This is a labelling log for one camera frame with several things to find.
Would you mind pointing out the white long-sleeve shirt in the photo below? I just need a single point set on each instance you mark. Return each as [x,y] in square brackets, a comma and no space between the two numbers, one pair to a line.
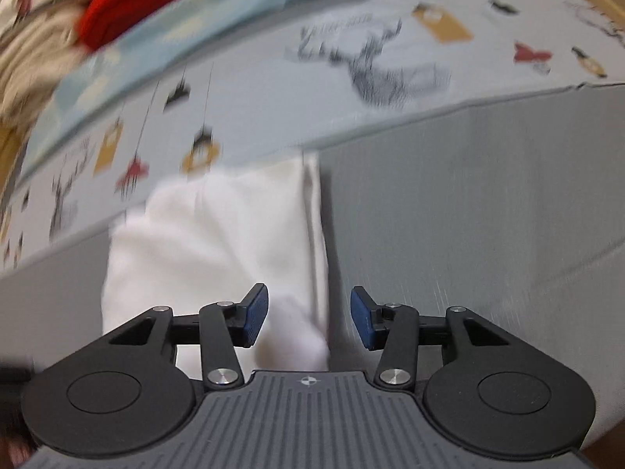
[210,239]

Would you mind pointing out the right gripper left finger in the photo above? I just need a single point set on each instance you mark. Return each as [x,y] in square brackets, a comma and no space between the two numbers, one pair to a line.
[225,326]

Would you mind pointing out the light blue patterned sheet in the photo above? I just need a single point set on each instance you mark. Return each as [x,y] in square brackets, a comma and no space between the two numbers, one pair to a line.
[149,48]

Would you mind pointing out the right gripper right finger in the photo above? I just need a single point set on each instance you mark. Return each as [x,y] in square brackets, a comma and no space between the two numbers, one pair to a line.
[393,330]

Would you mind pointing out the grey printed bed cover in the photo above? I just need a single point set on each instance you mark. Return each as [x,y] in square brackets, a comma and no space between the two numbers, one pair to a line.
[471,152]

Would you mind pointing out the cream folded blanket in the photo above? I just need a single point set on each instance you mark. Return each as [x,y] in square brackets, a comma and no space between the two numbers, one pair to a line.
[35,61]

